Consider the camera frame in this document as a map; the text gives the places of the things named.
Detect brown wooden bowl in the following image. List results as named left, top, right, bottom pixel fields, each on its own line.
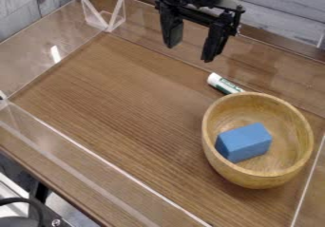
left=202, top=92, right=313, bottom=189

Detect black cable lower left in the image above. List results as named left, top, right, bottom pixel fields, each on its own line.
left=0, top=197, right=48, bottom=227

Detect blue foam block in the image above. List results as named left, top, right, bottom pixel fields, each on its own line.
left=214, top=123, right=273, bottom=163

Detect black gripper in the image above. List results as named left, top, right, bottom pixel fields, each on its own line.
left=155, top=0, right=244, bottom=63

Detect clear acrylic front barrier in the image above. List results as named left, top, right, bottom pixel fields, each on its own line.
left=0, top=100, right=211, bottom=227

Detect clear acrylic corner bracket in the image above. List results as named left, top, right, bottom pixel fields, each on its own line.
left=80, top=0, right=125, bottom=33

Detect white green glue stick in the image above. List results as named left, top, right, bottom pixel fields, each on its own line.
left=207, top=73, right=243, bottom=94

